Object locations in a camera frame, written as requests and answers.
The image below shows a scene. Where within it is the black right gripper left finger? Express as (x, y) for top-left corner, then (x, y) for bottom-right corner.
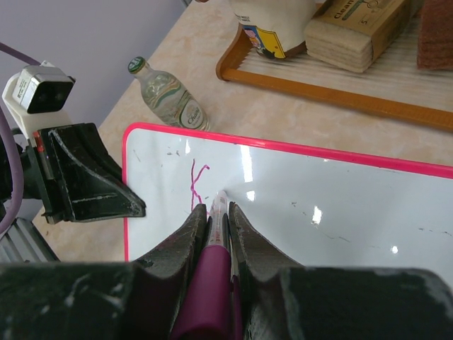
(1, 204), (207, 339)

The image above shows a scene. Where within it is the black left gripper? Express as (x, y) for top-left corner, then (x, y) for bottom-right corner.
(32, 123), (146, 225)

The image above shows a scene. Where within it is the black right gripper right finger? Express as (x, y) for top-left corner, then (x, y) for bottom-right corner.
(229, 203), (452, 339)

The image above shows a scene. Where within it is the magenta capped whiteboard marker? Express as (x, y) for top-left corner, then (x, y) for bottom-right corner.
(169, 191), (243, 339)

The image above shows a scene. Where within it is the pink framed whiteboard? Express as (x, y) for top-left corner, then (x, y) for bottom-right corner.
(122, 123), (452, 281)

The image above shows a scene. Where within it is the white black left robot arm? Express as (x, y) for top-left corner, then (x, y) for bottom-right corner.
(1, 123), (146, 225)

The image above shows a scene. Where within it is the clear glass bottle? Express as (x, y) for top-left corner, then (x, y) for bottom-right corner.
(127, 57), (210, 131)

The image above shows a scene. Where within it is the wooden two-tier shelf rack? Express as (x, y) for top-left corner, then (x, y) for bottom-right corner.
(216, 10), (452, 131)

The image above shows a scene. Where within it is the tan sponge block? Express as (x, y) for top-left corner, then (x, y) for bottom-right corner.
(304, 0), (424, 73)

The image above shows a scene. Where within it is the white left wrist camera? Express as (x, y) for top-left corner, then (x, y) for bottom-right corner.
(1, 61), (76, 147)

